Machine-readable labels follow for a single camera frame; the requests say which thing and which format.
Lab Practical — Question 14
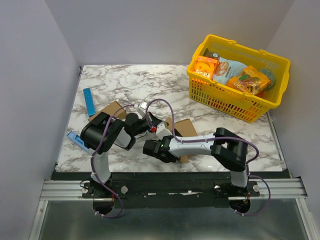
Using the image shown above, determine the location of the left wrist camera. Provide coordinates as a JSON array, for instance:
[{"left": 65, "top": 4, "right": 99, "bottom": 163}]
[{"left": 137, "top": 101, "right": 148, "bottom": 116}]

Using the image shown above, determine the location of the long blue box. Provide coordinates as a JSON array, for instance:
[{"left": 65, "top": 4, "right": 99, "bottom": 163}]
[{"left": 83, "top": 88, "right": 96, "bottom": 118}]

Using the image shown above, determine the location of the orange gummy candy bag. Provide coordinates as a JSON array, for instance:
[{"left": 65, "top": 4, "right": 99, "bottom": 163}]
[{"left": 226, "top": 65, "right": 271, "bottom": 96}]

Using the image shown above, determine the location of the dark snack packet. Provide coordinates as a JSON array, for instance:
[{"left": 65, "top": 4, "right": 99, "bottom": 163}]
[{"left": 203, "top": 48, "right": 220, "bottom": 59}]

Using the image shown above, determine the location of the aluminium frame rail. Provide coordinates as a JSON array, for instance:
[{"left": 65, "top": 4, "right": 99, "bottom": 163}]
[{"left": 40, "top": 178, "right": 308, "bottom": 202}]

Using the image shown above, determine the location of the light blue chips bag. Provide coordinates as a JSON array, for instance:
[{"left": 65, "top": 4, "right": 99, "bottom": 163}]
[{"left": 213, "top": 57, "right": 247, "bottom": 85}]

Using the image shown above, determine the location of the folded brown cardboard box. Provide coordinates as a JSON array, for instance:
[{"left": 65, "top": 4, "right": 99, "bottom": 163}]
[{"left": 88, "top": 101, "right": 127, "bottom": 122}]

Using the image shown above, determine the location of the green round sponge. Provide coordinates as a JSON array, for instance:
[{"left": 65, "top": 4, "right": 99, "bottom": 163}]
[{"left": 258, "top": 68, "right": 276, "bottom": 92}]

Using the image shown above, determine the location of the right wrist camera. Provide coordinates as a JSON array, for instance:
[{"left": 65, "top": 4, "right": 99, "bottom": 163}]
[{"left": 151, "top": 121, "right": 172, "bottom": 140}]

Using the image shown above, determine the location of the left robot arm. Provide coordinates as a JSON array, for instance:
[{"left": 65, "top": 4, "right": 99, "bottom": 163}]
[{"left": 80, "top": 112, "right": 151, "bottom": 198}]

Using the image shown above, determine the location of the small blue box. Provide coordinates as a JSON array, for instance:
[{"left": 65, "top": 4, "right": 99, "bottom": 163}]
[{"left": 67, "top": 131, "right": 93, "bottom": 155}]

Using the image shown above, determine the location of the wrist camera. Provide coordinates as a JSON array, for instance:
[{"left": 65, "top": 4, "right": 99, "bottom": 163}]
[
  {"left": 137, "top": 101, "right": 148, "bottom": 116},
  {"left": 151, "top": 121, "right": 172, "bottom": 140}
]

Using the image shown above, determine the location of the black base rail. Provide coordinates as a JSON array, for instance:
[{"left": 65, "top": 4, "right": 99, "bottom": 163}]
[{"left": 51, "top": 172, "right": 260, "bottom": 213}]

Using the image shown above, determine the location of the orange snack box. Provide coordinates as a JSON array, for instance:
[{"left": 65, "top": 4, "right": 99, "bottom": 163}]
[{"left": 193, "top": 55, "right": 219, "bottom": 80}]

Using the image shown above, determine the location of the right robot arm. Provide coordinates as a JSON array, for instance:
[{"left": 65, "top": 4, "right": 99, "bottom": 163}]
[{"left": 142, "top": 127, "right": 249, "bottom": 196}]

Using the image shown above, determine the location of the yellow plastic basket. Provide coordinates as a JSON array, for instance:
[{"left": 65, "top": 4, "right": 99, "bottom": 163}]
[{"left": 187, "top": 34, "right": 291, "bottom": 123}]

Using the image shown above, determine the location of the brown cardboard box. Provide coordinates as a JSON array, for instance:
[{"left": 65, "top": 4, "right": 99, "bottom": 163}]
[
  {"left": 165, "top": 117, "right": 198, "bottom": 164},
  {"left": 88, "top": 101, "right": 127, "bottom": 122}
]

